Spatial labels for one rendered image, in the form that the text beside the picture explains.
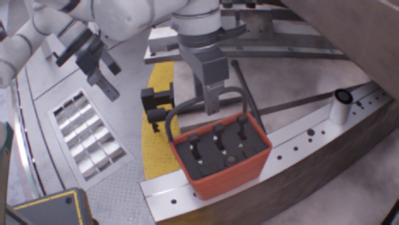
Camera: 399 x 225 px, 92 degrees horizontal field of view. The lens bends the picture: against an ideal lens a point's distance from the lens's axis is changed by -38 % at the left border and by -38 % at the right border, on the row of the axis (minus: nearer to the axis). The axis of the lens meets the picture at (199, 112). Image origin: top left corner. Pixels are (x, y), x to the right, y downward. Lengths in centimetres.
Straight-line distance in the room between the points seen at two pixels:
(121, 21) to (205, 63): 19
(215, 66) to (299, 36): 140
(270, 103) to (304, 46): 60
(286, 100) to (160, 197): 96
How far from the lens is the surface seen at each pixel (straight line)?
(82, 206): 125
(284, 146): 79
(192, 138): 59
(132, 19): 34
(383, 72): 83
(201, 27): 47
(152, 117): 140
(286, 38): 182
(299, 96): 153
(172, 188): 72
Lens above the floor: 130
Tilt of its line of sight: 44 degrees down
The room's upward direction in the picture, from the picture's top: 8 degrees counter-clockwise
